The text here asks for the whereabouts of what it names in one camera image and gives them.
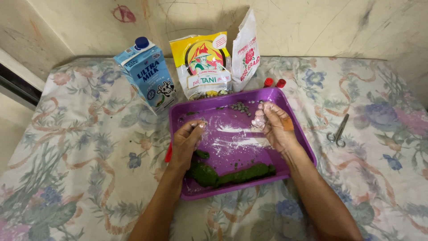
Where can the person's left hand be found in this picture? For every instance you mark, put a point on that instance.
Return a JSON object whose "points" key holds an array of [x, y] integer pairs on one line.
{"points": [[182, 147]]}

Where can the person's right hand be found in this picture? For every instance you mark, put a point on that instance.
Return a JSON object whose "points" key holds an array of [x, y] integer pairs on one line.
{"points": [[279, 130]]}

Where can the person's left fingers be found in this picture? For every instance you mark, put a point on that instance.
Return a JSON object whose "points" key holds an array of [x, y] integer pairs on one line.
{"points": [[195, 129]]}

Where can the person's right fingers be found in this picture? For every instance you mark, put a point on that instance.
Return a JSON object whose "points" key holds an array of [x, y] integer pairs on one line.
{"points": [[264, 117]]}

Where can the tan adhesive bandage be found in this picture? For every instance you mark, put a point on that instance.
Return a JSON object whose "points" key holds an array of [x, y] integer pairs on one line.
{"points": [[287, 124]]}

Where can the pile of small dough balls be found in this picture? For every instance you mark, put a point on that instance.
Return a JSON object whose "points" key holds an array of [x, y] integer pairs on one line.
{"points": [[241, 107]]}

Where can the small green dough piece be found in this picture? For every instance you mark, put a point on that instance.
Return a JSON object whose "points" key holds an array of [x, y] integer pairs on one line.
{"points": [[202, 154]]}

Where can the red-capped small bottle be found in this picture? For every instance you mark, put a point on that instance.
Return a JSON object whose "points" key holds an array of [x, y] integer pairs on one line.
{"points": [[268, 82], [281, 83]]}

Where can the red plastic object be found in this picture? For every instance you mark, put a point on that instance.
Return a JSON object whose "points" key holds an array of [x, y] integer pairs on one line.
{"points": [[168, 153]]}

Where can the purple plastic tray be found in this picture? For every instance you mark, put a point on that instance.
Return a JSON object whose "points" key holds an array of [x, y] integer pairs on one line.
{"points": [[234, 157]]}

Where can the yellow and white flour bag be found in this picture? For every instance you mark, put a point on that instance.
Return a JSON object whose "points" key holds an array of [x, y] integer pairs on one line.
{"points": [[205, 70]]}

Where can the large green dough lump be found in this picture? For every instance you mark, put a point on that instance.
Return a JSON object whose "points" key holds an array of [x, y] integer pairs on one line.
{"points": [[234, 175]]}

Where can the white flour bag red print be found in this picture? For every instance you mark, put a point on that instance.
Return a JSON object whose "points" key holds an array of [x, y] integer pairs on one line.
{"points": [[245, 57]]}

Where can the blue milk carton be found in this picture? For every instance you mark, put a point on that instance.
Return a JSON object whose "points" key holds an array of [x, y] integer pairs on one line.
{"points": [[148, 77]]}

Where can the metal scissors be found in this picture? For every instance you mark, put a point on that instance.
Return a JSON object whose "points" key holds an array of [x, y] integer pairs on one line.
{"points": [[339, 132]]}

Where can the floral mattress cover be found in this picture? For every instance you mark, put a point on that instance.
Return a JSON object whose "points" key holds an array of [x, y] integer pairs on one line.
{"points": [[83, 140]]}

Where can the dark metal frame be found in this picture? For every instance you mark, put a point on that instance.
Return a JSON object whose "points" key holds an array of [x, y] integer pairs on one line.
{"points": [[18, 87]]}

